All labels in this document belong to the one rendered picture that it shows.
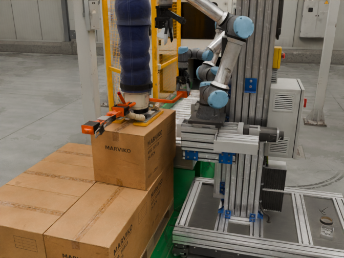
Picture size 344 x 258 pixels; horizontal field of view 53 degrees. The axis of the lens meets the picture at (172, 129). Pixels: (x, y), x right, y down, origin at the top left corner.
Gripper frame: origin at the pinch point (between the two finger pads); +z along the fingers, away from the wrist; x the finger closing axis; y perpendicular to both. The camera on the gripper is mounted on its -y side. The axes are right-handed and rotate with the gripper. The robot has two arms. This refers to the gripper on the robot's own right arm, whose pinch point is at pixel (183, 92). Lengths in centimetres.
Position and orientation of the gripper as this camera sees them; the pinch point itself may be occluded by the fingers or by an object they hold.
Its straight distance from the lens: 265.7
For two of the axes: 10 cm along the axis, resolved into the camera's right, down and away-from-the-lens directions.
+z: -0.1, 9.4, 3.4
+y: -3.2, 3.2, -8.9
